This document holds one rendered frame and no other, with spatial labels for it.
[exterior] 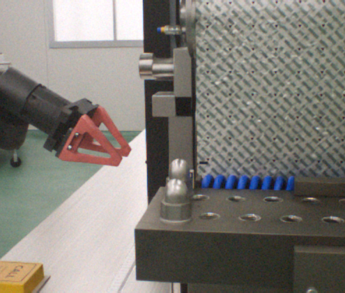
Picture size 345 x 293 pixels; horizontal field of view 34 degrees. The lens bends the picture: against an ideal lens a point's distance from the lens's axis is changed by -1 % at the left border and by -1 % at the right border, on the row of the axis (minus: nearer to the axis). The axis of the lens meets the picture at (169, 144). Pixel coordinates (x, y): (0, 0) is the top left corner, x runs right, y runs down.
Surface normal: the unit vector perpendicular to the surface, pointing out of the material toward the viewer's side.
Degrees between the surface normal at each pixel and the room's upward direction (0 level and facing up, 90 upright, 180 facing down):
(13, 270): 0
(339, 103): 90
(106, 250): 0
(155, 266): 90
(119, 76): 90
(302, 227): 0
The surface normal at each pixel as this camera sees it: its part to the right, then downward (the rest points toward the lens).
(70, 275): -0.02, -0.98
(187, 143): -0.16, 0.21
